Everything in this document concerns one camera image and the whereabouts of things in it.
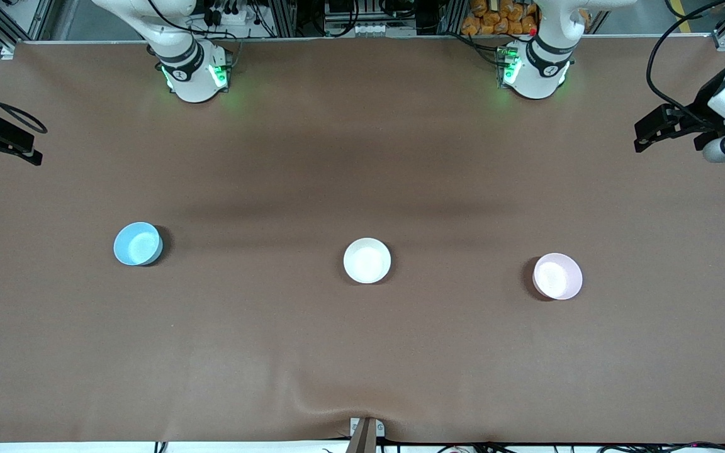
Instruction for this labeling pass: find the pink bowl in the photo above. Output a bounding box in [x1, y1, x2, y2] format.
[531, 252, 584, 301]

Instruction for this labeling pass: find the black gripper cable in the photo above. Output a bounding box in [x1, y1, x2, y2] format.
[645, 0, 725, 130]
[0, 74, 48, 135]

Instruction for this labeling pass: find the brown table cover mat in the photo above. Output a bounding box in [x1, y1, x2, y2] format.
[0, 35, 725, 445]

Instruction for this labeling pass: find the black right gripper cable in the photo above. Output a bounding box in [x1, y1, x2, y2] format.
[0, 74, 48, 135]

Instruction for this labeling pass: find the white bowl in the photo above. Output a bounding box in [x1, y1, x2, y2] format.
[343, 237, 393, 285]

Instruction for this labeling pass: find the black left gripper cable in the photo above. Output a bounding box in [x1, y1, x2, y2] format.
[645, 0, 725, 130]

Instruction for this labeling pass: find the blue bowl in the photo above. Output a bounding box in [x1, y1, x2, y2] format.
[113, 221, 164, 267]

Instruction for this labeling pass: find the white electrical box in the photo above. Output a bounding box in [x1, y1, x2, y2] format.
[323, 20, 390, 38]

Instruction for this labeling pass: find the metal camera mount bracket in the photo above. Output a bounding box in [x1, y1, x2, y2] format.
[345, 417, 386, 453]

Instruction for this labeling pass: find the white power strip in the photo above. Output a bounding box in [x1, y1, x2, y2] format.
[204, 0, 251, 27]

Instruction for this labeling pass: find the orange packets pile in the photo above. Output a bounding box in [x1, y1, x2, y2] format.
[461, 0, 538, 36]

